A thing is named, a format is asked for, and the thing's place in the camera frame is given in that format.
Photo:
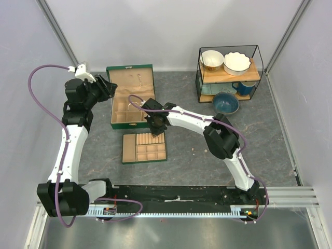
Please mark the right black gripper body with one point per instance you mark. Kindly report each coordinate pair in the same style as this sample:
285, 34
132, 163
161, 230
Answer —
153, 124

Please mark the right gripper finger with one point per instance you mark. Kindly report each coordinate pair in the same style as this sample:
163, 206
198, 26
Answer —
159, 133
153, 132

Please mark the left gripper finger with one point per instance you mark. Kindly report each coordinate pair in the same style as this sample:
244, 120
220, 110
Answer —
110, 92
105, 84

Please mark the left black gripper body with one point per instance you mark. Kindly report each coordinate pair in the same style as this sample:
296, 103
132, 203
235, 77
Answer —
100, 93

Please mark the green jewelry tray insert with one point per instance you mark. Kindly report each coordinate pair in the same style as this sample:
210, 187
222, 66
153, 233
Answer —
143, 147

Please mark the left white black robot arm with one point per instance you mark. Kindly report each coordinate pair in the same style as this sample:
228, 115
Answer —
62, 194

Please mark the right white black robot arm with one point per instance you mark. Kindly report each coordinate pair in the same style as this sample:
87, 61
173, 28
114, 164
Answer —
220, 136

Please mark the green open jewelry box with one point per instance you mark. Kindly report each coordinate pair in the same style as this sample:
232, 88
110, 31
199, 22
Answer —
130, 79

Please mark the blue ceramic bowl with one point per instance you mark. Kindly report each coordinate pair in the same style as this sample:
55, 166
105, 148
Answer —
225, 103

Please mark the white ceramic bowl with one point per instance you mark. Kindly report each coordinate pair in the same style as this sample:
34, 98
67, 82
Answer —
211, 60

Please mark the blue mug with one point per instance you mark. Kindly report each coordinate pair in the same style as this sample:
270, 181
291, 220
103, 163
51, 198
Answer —
243, 88

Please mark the white scalloped dish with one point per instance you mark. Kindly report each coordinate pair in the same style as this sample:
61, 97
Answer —
236, 63

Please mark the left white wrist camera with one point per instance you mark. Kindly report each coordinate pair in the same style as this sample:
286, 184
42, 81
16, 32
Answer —
81, 72

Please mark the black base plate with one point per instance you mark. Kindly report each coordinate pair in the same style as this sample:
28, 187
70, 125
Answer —
157, 199

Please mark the black wire shelf rack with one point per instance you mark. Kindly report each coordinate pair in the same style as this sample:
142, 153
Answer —
208, 84

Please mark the light blue cable duct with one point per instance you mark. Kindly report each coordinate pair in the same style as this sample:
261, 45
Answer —
105, 212

